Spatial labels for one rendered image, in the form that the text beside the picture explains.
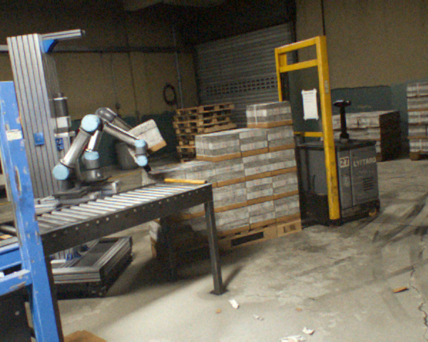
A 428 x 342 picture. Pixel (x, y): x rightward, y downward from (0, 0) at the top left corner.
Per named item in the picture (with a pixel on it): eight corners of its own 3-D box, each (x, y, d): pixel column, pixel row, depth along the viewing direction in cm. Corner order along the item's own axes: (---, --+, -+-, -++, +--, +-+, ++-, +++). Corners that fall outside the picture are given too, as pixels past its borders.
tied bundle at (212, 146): (196, 159, 441) (193, 136, 437) (222, 155, 453) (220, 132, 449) (212, 162, 407) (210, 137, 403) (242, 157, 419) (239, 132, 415)
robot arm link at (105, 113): (105, 104, 394) (150, 137, 414) (103, 105, 404) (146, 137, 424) (98, 115, 392) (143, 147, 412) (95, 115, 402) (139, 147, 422)
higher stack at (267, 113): (257, 229, 478) (244, 105, 459) (280, 223, 490) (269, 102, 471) (277, 237, 443) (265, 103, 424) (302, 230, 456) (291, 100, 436)
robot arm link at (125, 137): (87, 125, 350) (145, 154, 355) (83, 125, 339) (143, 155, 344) (93, 111, 349) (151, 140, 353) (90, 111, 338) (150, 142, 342)
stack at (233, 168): (151, 256, 429) (139, 169, 417) (257, 229, 478) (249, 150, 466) (165, 267, 395) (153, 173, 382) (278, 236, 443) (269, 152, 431)
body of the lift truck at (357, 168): (300, 213, 520) (294, 144, 508) (338, 204, 543) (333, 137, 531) (342, 225, 458) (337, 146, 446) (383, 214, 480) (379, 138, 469)
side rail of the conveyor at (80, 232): (208, 199, 326) (206, 183, 324) (214, 199, 322) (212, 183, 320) (26, 260, 231) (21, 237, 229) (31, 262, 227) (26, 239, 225)
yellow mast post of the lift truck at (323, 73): (327, 218, 456) (312, 38, 430) (334, 216, 460) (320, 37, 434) (333, 219, 448) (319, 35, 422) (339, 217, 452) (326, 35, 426)
